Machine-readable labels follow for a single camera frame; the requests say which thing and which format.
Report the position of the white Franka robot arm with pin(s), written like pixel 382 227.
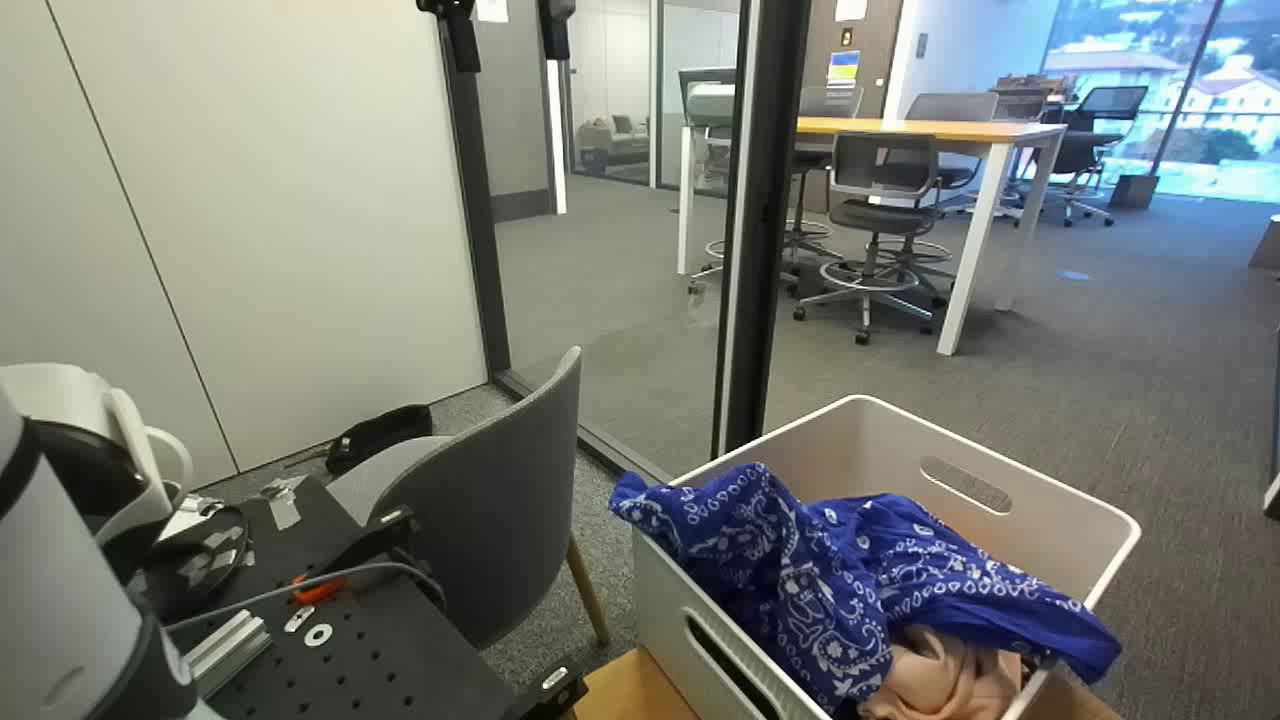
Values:
pixel 52 603

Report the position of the grey shell chair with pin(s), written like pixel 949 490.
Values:
pixel 495 507

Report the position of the grey office stool chair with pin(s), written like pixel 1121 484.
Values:
pixel 883 173
pixel 707 106

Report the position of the black wheeled office chair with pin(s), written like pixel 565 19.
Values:
pixel 1101 122

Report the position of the white plastic storage bin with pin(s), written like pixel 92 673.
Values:
pixel 853 447

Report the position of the white vertical door pull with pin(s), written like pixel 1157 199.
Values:
pixel 559 134

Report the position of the blue paisley bandana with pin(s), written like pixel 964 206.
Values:
pixel 801 572

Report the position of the wooden top office table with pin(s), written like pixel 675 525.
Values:
pixel 935 128

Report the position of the white tape piece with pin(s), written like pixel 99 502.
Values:
pixel 286 509

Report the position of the black perforated robot table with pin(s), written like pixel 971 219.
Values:
pixel 375 661

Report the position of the white metal washer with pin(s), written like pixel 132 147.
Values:
pixel 318 634

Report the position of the small white slotted plate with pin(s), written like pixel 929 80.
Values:
pixel 299 617

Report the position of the beige cloth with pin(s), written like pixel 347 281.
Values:
pixel 935 680

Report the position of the silver aluminium extrusion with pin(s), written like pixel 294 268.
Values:
pixel 226 651

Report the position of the black glass wall post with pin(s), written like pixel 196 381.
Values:
pixel 762 202

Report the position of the black wall frame bar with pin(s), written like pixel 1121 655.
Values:
pixel 472 202

